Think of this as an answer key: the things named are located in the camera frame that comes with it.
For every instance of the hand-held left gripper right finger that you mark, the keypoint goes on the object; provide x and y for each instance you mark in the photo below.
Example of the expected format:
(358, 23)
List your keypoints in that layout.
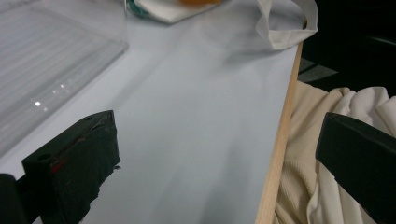
(361, 155)

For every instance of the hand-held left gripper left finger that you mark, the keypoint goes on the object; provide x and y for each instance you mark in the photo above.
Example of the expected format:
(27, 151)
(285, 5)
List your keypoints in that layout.
(71, 168)

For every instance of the cream cloth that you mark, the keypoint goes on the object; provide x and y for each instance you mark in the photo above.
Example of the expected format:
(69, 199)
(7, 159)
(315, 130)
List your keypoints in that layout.
(311, 149)

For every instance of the clear plastic tray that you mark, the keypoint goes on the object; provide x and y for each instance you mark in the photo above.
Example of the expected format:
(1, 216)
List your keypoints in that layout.
(40, 62)

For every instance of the white cloth bag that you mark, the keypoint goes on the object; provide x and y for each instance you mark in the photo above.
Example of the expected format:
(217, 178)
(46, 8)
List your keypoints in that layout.
(288, 29)

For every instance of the orange object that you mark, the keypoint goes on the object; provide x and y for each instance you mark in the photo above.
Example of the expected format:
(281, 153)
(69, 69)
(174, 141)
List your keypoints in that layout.
(199, 2)

